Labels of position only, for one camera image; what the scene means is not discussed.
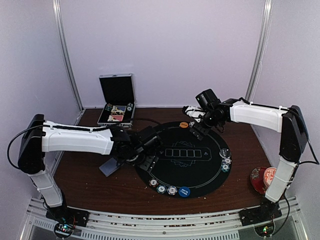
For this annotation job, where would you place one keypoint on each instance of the green blue 50 chip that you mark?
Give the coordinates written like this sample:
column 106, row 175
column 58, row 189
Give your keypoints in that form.
column 161, row 189
column 225, row 167

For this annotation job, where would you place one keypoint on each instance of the blue white 10 chip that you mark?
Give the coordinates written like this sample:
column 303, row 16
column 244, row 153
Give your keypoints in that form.
column 227, row 161
column 172, row 190

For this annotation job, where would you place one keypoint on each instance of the orange big blind button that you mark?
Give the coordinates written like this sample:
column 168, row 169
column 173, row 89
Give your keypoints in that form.
column 183, row 124

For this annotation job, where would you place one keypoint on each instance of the black white dealer button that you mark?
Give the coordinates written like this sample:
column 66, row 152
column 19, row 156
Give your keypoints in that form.
column 225, row 153

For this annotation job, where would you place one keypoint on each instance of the red floral plate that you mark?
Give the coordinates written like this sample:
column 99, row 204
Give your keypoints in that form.
column 258, row 180

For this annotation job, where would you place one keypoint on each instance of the round black poker mat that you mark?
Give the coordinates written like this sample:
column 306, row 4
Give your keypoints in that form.
column 185, row 161

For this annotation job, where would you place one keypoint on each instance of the red card deck in case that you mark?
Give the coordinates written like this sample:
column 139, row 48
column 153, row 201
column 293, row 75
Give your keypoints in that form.
column 115, row 118

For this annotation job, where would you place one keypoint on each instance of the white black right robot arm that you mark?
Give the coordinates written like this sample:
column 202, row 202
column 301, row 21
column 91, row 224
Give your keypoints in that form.
column 281, row 131

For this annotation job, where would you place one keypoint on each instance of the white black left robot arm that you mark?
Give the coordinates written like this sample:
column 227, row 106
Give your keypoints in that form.
column 43, row 136

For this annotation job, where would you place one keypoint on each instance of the right metal frame post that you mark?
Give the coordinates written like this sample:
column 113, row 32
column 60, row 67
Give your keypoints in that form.
column 260, row 50

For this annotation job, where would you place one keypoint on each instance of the grey playing card deck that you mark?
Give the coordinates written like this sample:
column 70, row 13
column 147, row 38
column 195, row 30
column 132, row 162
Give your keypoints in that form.
column 109, row 167

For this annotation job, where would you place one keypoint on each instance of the blue card deck in case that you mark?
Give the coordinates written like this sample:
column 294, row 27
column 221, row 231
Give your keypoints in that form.
column 119, row 108

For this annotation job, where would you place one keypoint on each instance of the aluminium poker case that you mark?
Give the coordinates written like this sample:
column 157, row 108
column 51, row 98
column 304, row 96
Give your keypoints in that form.
column 117, row 89

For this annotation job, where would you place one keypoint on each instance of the front aluminium rail base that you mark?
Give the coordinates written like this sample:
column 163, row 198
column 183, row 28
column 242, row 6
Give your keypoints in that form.
column 223, row 225

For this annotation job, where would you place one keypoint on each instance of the metal frame post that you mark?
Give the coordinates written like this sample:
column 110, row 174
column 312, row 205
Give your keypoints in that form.
column 65, row 53
column 260, row 50

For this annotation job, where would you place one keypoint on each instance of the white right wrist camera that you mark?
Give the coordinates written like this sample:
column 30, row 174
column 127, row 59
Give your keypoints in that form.
column 194, row 112

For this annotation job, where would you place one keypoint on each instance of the mixed chip stack in case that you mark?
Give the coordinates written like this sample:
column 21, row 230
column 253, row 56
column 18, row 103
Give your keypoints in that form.
column 108, row 107

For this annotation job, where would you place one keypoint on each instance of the blue small blind button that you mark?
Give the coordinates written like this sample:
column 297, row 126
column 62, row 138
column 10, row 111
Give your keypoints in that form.
column 184, row 192

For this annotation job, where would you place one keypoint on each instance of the green chip stack in case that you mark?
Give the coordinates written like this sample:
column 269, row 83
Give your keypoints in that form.
column 129, row 107

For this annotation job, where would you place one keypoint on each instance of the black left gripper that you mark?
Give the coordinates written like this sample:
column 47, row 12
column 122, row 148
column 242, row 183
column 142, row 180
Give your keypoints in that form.
column 148, row 165

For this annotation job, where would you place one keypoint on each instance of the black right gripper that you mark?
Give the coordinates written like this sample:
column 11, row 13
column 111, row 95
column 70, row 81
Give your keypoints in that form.
column 203, row 130

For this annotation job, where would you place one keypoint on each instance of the left metal frame post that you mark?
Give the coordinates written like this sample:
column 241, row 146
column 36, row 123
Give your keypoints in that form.
column 65, row 53

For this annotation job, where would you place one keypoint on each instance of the brown 100 chip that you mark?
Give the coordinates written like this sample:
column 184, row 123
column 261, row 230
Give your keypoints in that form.
column 153, row 183

